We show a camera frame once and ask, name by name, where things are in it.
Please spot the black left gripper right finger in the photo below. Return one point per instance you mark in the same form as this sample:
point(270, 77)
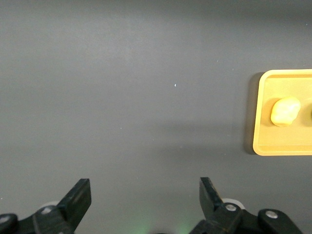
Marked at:
point(214, 214)

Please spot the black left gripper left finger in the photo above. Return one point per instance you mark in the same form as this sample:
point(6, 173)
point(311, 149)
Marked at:
point(75, 207)

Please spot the yellow potato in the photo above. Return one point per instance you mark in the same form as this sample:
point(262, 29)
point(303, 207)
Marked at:
point(285, 111)

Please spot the yellow plastic tray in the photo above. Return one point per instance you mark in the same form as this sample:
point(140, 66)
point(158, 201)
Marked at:
point(280, 139)

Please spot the dark grey table mat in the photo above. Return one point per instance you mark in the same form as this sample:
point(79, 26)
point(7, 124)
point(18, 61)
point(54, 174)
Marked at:
point(97, 97)

